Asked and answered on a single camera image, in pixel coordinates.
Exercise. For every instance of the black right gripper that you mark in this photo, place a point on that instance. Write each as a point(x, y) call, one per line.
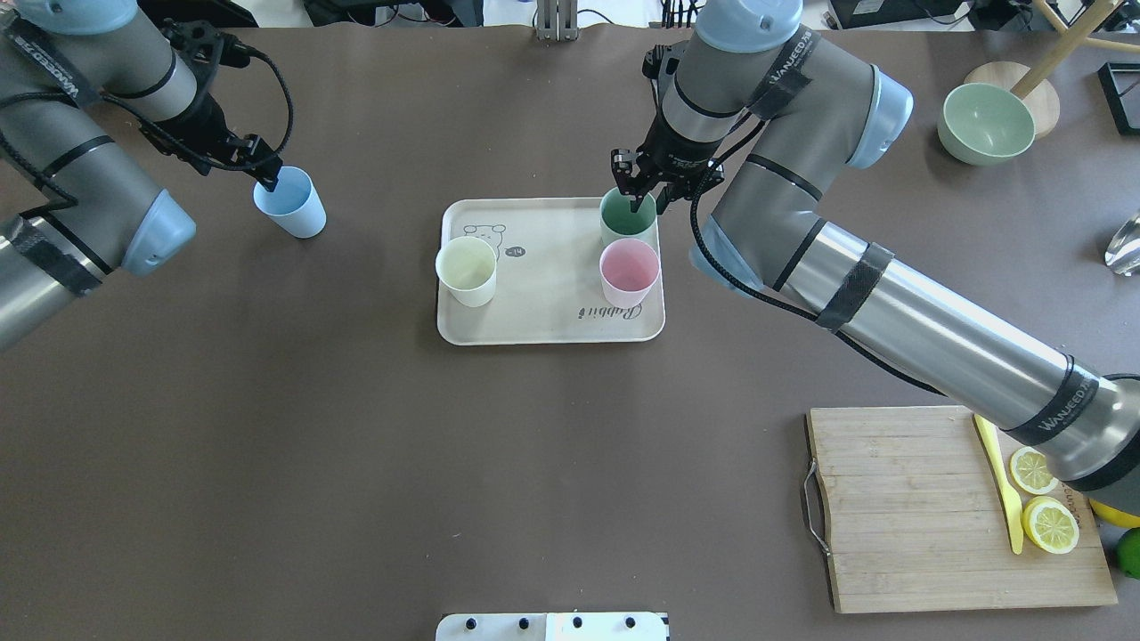
point(674, 149)

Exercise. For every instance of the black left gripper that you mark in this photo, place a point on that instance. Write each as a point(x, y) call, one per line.
point(201, 122)

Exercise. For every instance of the green cup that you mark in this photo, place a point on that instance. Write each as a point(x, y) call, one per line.
point(620, 219)

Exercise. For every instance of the blue cup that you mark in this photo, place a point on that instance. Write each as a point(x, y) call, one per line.
point(294, 204)

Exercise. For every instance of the pink cup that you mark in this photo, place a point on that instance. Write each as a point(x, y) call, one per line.
point(629, 268)

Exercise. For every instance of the cream cup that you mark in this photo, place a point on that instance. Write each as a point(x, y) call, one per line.
point(467, 267)

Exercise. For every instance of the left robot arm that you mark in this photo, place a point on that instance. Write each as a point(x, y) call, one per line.
point(102, 211)

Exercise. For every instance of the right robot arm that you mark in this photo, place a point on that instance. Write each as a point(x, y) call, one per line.
point(823, 110)

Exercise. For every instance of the cream rabbit tray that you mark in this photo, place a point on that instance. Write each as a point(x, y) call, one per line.
point(549, 289)

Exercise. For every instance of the green bowl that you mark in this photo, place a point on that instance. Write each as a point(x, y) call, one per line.
point(983, 125)

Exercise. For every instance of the wooden mug tree stand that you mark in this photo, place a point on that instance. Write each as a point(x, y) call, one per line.
point(1030, 84)

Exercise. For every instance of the wooden cutting board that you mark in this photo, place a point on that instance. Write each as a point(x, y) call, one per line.
point(913, 522)

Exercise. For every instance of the lemon slice upper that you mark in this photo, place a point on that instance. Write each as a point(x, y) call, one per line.
point(1029, 470)

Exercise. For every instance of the lemon slice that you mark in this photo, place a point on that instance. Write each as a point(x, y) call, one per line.
point(1049, 524)
point(1029, 470)

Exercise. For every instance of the metal scoop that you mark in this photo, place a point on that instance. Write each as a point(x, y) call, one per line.
point(1122, 253)

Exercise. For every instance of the yellow plastic knife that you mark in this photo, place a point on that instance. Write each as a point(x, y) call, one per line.
point(1010, 500)

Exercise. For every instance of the lemon slice lower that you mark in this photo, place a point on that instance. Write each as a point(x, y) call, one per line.
point(1049, 524)

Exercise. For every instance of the yellow lemon near board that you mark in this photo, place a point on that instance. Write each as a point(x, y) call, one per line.
point(1114, 516)

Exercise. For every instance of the green lime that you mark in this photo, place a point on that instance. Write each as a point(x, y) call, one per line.
point(1127, 553)

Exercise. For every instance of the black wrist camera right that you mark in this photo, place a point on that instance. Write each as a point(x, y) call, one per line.
point(660, 64)

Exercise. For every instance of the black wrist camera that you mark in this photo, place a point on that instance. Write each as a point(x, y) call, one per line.
point(203, 47)
point(660, 64)

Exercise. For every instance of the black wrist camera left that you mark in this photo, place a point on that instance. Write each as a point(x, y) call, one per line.
point(203, 47)

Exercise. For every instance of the aluminium frame post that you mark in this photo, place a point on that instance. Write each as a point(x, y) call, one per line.
point(557, 20)

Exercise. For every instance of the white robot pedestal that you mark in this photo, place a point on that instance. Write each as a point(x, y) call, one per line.
point(619, 625)

